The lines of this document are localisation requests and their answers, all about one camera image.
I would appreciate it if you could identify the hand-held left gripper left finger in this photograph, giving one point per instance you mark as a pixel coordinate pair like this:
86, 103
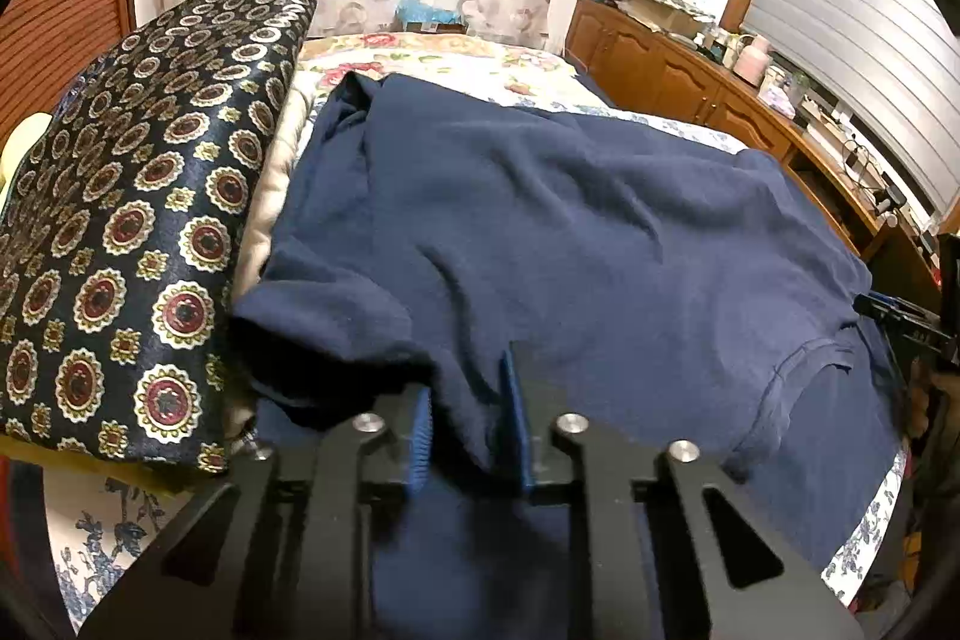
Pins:
418, 441

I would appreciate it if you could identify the brown louvered wardrobe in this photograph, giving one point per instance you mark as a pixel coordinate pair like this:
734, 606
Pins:
67, 18

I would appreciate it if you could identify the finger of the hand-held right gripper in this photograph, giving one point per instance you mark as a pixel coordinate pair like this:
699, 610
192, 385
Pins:
892, 311

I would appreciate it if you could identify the navy printed t-shirt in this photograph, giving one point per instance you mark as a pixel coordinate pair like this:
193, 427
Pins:
562, 220

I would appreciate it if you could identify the dark medallion patterned pillow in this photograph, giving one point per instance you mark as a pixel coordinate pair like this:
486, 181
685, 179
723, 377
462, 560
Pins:
150, 197

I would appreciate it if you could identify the cardboard box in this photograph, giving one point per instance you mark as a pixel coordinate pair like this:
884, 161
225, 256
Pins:
667, 14

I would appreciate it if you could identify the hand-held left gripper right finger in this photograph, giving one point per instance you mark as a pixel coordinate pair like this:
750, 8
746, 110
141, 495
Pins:
519, 422

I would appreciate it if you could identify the long wooden cabinet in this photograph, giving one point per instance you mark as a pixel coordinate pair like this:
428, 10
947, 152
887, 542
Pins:
660, 70

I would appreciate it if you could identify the pink thermos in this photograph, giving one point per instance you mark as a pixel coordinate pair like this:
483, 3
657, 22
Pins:
755, 61

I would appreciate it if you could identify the blue floral bed sheet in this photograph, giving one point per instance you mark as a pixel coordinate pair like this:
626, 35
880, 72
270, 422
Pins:
112, 535

